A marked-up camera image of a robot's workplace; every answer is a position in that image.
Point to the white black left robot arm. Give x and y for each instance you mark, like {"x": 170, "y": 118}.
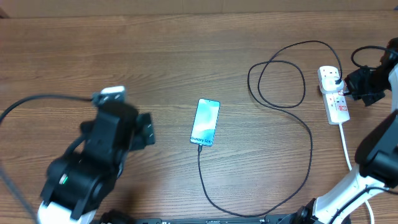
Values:
{"x": 79, "y": 180}

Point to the white USB charger plug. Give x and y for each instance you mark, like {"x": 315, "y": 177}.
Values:
{"x": 330, "y": 85}

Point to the white power strip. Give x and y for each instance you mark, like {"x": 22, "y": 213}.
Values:
{"x": 335, "y": 103}

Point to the Galaxy smartphone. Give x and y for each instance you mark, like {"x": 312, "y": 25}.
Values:
{"x": 204, "y": 124}

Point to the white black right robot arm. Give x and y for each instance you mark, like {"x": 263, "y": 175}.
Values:
{"x": 375, "y": 171}

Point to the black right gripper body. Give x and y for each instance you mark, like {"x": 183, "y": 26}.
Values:
{"x": 369, "y": 84}

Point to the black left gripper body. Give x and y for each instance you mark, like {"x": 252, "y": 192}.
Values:
{"x": 141, "y": 139}

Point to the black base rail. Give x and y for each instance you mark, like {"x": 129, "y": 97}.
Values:
{"x": 117, "y": 217}

